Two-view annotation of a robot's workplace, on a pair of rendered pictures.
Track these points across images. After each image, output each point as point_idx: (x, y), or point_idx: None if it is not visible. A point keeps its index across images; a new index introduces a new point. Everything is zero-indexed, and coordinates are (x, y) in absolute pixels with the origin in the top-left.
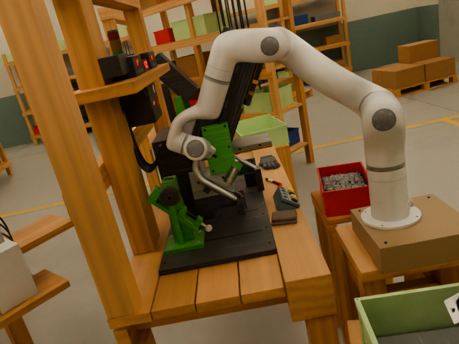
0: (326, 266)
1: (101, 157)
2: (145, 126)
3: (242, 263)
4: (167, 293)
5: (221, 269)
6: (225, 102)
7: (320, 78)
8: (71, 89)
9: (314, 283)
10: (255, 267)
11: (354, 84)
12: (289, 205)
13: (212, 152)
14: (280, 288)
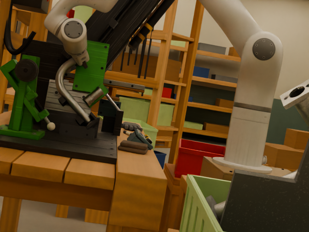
0: (164, 176)
1: None
2: (18, 42)
3: (75, 159)
4: None
5: (51, 156)
6: (115, 23)
7: (217, 0)
8: None
9: (146, 184)
10: (88, 164)
11: (245, 20)
12: (142, 142)
13: (85, 55)
14: (109, 177)
